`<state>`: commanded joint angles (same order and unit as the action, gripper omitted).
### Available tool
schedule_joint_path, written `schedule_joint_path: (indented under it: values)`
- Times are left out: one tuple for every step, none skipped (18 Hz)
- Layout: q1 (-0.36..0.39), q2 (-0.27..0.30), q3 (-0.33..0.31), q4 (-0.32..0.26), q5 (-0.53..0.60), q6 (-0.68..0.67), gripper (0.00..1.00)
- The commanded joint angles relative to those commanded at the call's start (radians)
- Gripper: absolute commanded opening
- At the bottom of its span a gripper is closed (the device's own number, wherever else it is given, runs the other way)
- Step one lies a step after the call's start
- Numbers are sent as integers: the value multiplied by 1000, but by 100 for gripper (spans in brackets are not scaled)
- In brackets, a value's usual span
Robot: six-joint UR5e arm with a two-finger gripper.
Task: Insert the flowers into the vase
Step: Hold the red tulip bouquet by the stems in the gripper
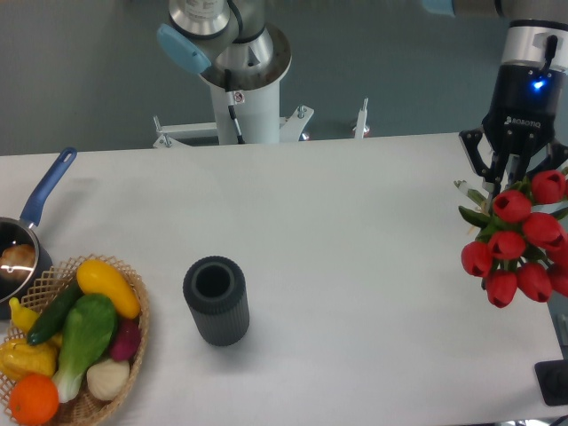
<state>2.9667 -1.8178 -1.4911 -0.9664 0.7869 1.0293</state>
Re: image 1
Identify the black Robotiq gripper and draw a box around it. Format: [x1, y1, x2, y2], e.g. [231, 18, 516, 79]
[458, 65, 567, 195]

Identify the red tulip bouquet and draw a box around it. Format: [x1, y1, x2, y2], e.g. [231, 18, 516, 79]
[454, 170, 567, 308]

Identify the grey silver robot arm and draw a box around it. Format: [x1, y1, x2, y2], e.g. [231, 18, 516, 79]
[157, 1, 567, 195]

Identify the dark grey ribbed vase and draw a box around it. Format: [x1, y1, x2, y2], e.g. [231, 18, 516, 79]
[183, 256, 250, 347]

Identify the black device at edge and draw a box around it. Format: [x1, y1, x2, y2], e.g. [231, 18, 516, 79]
[534, 359, 568, 406]

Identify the purple red radish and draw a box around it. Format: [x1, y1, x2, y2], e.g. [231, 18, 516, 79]
[108, 319, 141, 361]

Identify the yellow squash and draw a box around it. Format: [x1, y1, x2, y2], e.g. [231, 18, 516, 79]
[76, 259, 141, 320]

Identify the green bok choy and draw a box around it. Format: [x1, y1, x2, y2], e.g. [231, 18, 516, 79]
[52, 294, 117, 404]

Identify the white garlic bulb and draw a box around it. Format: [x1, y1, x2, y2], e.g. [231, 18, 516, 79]
[86, 359, 130, 401]

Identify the dark green cucumber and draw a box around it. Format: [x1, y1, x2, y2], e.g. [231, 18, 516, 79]
[27, 280, 83, 345]

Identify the brown bread roll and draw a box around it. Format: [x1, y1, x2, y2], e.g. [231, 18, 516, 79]
[1, 244, 36, 281]

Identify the small yellow banana pepper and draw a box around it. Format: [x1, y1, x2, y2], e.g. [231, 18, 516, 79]
[8, 297, 63, 349]

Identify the orange fruit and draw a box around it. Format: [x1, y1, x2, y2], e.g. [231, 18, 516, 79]
[8, 374, 59, 425]

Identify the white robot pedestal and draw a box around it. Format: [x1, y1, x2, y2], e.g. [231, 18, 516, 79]
[201, 23, 292, 145]

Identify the blue handled saucepan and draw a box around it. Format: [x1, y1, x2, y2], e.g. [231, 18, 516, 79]
[1, 147, 77, 320]

